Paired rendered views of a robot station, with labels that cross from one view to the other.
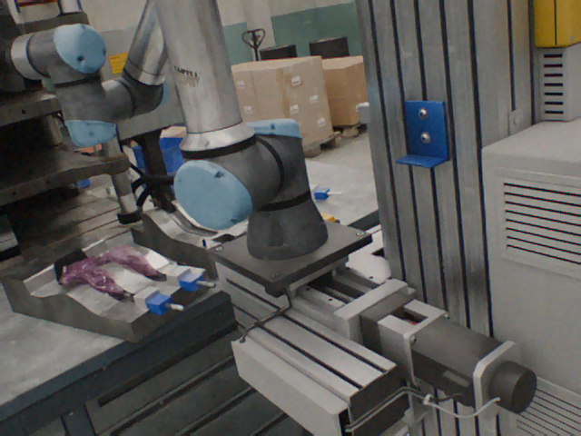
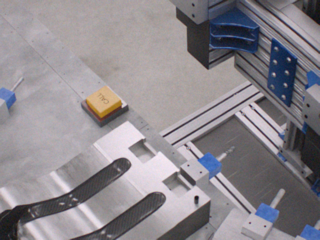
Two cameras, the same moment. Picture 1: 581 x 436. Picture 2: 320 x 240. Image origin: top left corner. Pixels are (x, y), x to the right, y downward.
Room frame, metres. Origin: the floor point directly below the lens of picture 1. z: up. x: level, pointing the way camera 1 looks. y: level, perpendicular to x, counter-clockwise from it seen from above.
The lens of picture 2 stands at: (1.47, 0.94, 1.97)
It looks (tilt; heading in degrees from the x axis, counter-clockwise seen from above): 50 degrees down; 270
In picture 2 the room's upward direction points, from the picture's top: 3 degrees counter-clockwise
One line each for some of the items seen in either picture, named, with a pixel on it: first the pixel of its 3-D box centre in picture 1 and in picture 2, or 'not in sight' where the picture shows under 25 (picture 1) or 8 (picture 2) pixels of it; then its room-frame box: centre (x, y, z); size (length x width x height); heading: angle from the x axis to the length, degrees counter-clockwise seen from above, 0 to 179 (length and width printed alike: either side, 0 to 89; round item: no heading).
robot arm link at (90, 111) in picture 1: (93, 109); not in sight; (1.01, 0.32, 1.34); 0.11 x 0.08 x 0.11; 149
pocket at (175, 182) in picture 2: (224, 243); (179, 188); (1.45, 0.22, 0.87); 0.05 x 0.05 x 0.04; 37
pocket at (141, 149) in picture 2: not in sight; (144, 155); (1.51, 0.13, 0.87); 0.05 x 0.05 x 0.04; 37
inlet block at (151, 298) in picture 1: (163, 304); (312, 235); (1.18, 0.35, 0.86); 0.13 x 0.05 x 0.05; 54
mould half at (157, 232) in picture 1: (201, 222); (69, 230); (1.66, 0.30, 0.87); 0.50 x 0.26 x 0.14; 37
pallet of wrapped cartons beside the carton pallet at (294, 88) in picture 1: (268, 109); not in sight; (5.97, 0.11, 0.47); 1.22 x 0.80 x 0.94; 41
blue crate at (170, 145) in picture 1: (167, 153); not in sight; (5.42, 1.14, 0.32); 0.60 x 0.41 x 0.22; 43
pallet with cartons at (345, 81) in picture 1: (329, 96); not in sight; (6.69, -0.60, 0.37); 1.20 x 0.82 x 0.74; 45
